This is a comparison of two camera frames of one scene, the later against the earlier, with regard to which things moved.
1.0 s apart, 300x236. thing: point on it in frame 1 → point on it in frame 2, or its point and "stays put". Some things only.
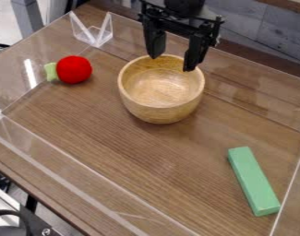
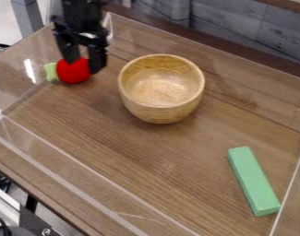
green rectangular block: (251, 181) stays put
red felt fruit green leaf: (71, 70) stays put
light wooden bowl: (158, 92) stays put
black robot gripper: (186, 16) → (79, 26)
